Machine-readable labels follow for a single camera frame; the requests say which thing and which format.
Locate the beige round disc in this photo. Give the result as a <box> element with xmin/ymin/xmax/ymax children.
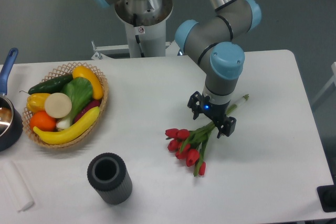
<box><xmin>44</xmin><ymin>93</ymin><xmax>72</xmax><ymax>119</ymax></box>

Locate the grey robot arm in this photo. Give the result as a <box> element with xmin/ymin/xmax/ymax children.
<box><xmin>95</xmin><ymin>0</ymin><xmax>262</xmax><ymax>136</ymax></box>

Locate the long yellow banana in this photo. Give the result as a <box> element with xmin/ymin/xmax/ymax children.
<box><xmin>33</xmin><ymin>106</ymin><xmax>100</xmax><ymax>145</ymax></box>

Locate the green lettuce leaf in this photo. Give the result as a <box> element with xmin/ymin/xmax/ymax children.
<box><xmin>61</xmin><ymin>77</ymin><xmax>93</xmax><ymax>122</ymax></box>

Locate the red tulip bouquet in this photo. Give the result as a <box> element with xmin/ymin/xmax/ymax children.
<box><xmin>165</xmin><ymin>93</ymin><xmax>250</xmax><ymax>177</ymax></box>

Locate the white metal base frame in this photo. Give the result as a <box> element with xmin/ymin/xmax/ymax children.
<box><xmin>91</xmin><ymin>41</ymin><xmax>183</xmax><ymax>60</ymax></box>

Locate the green cucumber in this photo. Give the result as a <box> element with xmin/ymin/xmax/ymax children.
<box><xmin>20</xmin><ymin>74</ymin><xmax>73</xmax><ymax>95</ymax></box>

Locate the blue handled saucepan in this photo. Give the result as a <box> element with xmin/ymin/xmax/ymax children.
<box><xmin>1</xmin><ymin>48</ymin><xmax>23</xmax><ymax>152</ymax></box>

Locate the purple eggplant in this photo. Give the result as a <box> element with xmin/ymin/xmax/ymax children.
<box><xmin>73</xmin><ymin>100</ymin><xmax>101</xmax><ymax>123</ymax></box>

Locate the yellow bell pepper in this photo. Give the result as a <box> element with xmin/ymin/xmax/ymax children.
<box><xmin>26</xmin><ymin>93</ymin><xmax>50</xmax><ymax>113</ymax></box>

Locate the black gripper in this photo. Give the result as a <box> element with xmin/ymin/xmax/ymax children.
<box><xmin>187</xmin><ymin>91</ymin><xmax>236</xmax><ymax>138</ymax></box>

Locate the orange fruit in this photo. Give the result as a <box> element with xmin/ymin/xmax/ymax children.
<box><xmin>29</xmin><ymin>111</ymin><xmax>56</xmax><ymax>132</ymax></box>

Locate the black device at edge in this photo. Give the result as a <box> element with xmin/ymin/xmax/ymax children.
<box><xmin>317</xmin><ymin>185</ymin><xmax>335</xmax><ymax>212</ymax></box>

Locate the white furniture piece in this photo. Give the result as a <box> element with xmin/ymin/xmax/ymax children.
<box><xmin>311</xmin><ymin>62</ymin><xmax>335</xmax><ymax>111</ymax></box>

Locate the yellow squash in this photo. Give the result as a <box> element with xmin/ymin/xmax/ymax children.
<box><xmin>72</xmin><ymin>66</ymin><xmax>103</xmax><ymax>100</ymax></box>

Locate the white folded cloth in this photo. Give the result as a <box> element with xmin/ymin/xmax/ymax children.
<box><xmin>1</xmin><ymin>161</ymin><xmax>35</xmax><ymax>212</ymax></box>

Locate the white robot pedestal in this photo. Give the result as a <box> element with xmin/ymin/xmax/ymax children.
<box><xmin>114</xmin><ymin>0</ymin><xmax>173</xmax><ymax>58</ymax></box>

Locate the dark grey ribbed vase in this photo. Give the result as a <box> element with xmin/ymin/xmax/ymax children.
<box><xmin>87</xmin><ymin>153</ymin><xmax>132</xmax><ymax>205</ymax></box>

